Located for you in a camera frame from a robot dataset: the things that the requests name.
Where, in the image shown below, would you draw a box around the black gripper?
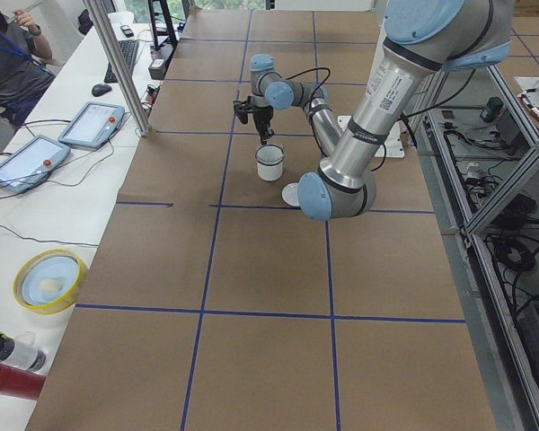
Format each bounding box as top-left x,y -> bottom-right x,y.
252,106 -> 274,145

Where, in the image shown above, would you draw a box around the white enamel mug lid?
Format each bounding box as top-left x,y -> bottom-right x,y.
281,183 -> 300,207

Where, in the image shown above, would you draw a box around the second grey robot arm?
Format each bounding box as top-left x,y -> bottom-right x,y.
297,1 -> 515,220

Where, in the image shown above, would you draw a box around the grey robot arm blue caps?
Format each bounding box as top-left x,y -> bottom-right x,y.
234,54 -> 341,156

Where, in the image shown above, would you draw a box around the white enamel mug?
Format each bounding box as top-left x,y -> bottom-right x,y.
255,148 -> 284,181

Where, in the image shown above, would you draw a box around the black keyboard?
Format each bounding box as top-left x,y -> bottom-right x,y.
103,39 -> 140,84

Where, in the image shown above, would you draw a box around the far teach pendant tablet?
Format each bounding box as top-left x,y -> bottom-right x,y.
57,101 -> 125,149

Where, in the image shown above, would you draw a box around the teach pendant tablet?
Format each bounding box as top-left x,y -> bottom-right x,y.
57,101 -> 125,149
0,135 -> 70,194

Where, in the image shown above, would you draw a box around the black computer mouse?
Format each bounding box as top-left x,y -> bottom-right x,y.
91,84 -> 112,97

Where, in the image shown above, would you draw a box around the near teach pendant tablet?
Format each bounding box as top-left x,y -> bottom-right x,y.
0,135 -> 70,194

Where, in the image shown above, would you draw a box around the seated person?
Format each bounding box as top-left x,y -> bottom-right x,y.
0,9 -> 55,127

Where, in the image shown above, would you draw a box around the yellow tape roll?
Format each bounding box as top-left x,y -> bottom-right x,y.
13,249 -> 89,315

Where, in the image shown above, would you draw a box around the clear water bottle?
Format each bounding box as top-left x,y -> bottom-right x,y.
0,331 -> 47,372

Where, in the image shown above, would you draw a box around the red cylinder tube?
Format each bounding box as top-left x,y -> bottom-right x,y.
0,363 -> 46,400

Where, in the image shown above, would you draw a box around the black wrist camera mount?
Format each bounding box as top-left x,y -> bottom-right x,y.
233,96 -> 254,125

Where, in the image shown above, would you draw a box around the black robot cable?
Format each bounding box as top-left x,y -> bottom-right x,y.
283,66 -> 331,105

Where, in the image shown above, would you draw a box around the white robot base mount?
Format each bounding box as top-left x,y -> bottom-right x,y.
336,115 -> 407,159

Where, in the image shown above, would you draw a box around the aluminium frame post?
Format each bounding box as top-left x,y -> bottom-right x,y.
84,0 -> 151,136

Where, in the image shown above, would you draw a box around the aluminium frame rail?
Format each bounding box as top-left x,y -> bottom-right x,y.
414,56 -> 539,430

